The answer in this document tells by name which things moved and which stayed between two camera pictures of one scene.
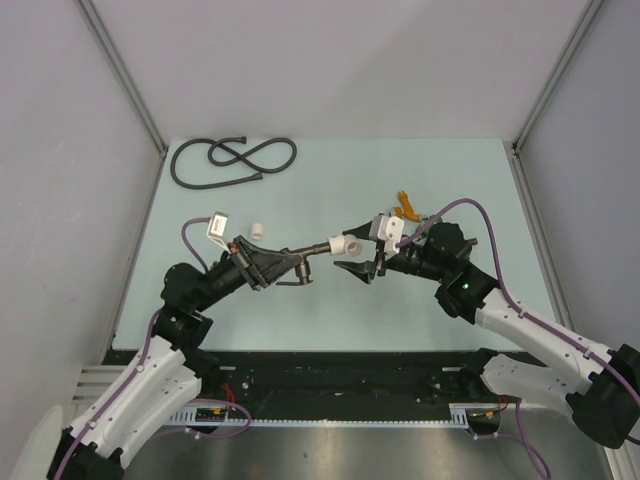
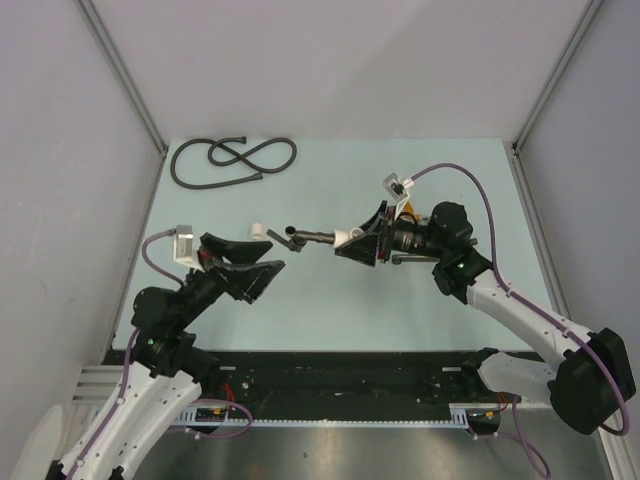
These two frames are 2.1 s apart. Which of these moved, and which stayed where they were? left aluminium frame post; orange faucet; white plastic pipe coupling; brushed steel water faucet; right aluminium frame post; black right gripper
Moved: black right gripper; brushed steel water faucet
Stayed: orange faucet; white plastic pipe coupling; right aluminium frame post; left aluminium frame post
